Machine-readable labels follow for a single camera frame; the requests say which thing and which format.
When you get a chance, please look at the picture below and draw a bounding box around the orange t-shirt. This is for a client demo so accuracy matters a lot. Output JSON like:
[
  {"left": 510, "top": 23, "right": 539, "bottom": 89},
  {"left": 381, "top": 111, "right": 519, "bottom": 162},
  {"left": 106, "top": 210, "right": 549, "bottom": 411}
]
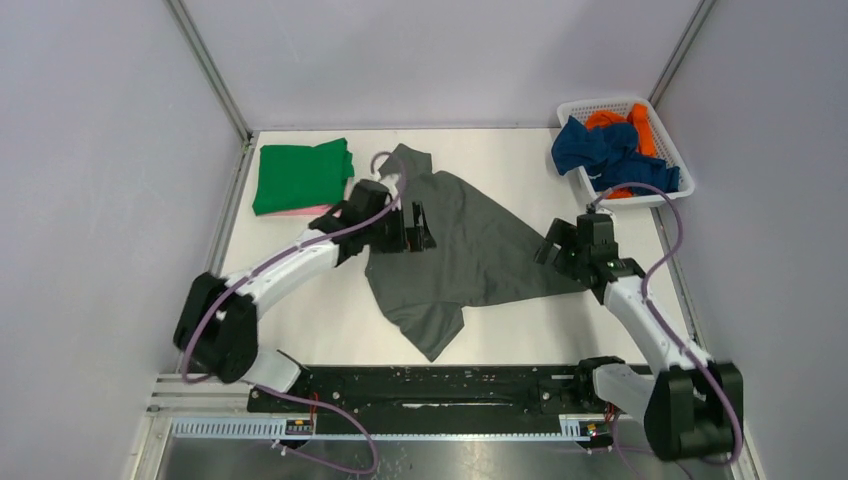
[{"left": 585, "top": 104, "right": 666, "bottom": 191}]

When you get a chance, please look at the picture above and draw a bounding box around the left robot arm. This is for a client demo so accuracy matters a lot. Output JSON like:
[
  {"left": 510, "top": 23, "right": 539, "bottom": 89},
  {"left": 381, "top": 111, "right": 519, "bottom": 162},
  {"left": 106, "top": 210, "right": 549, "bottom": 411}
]
[{"left": 173, "top": 180, "right": 436, "bottom": 411}]

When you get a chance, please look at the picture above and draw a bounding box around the folded pink t-shirt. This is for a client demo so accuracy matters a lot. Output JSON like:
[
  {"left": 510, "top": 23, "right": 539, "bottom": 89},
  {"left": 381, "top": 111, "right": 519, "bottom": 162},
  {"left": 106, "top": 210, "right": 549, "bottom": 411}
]
[{"left": 267, "top": 204, "right": 333, "bottom": 217}]

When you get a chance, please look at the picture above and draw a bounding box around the white plastic basket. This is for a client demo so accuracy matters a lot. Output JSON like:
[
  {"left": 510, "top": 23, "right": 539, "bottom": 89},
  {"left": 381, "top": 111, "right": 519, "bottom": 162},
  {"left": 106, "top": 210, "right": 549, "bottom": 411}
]
[{"left": 556, "top": 96, "right": 694, "bottom": 210}]

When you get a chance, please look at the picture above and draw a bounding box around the grey t-shirt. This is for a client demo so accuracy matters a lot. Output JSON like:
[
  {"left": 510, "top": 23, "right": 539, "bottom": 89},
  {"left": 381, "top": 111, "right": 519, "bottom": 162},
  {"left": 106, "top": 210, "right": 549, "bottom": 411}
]
[{"left": 364, "top": 144, "right": 583, "bottom": 362}]

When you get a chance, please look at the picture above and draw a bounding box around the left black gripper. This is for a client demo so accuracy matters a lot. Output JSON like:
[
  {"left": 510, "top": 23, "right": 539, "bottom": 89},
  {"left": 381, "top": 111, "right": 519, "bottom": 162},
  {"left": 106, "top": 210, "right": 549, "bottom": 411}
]
[{"left": 364, "top": 200, "right": 434, "bottom": 253}]

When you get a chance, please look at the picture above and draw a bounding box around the white slotted cable duct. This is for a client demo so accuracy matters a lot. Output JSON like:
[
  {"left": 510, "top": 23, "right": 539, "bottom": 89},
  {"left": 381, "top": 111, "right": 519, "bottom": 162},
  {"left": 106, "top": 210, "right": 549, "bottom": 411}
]
[{"left": 170, "top": 413, "right": 614, "bottom": 444}]

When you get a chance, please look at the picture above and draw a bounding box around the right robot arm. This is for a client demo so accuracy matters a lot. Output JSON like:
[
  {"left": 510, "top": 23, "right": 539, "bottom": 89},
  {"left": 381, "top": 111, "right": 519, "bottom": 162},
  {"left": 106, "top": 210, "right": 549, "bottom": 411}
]
[{"left": 534, "top": 212, "right": 744, "bottom": 464}]

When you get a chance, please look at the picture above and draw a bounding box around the folded green t-shirt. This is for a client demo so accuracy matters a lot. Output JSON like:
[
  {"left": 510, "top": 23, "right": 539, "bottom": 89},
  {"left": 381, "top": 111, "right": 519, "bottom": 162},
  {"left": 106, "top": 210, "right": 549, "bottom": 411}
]
[{"left": 252, "top": 138, "right": 354, "bottom": 216}]

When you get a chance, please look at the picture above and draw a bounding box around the blue t-shirt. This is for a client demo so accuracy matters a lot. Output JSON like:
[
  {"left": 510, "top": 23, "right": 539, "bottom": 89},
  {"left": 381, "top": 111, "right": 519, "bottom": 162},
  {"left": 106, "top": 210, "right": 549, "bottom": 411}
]
[{"left": 551, "top": 117, "right": 681, "bottom": 196}]

